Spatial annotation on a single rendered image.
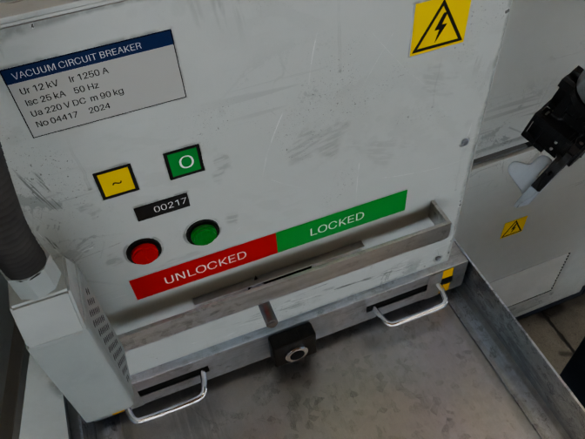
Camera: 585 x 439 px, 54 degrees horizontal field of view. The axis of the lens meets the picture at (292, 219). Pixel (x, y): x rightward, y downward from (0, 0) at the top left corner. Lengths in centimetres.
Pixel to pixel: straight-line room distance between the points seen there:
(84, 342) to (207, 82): 23
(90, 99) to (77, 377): 23
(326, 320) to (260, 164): 31
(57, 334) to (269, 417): 39
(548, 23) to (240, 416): 75
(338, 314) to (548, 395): 28
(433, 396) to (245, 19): 55
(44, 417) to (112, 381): 78
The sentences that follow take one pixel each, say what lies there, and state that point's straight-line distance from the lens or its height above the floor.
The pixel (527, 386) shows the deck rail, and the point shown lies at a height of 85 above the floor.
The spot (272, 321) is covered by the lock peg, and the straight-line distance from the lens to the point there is 65.
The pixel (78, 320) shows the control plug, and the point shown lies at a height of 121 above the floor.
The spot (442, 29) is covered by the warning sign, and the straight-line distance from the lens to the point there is 55.
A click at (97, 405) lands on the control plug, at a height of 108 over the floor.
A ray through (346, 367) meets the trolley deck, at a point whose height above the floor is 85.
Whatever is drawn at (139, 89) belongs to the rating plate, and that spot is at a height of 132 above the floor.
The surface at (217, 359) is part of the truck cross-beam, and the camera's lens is 76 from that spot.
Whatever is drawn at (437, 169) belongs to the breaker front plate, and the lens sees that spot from 67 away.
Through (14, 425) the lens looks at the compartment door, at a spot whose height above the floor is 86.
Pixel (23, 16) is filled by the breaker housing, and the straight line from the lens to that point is 43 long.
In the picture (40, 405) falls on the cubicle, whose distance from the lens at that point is 127.
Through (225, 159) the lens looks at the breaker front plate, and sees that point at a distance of 53.
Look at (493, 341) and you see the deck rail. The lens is 86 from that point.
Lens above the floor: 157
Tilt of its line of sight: 49 degrees down
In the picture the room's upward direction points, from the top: 4 degrees counter-clockwise
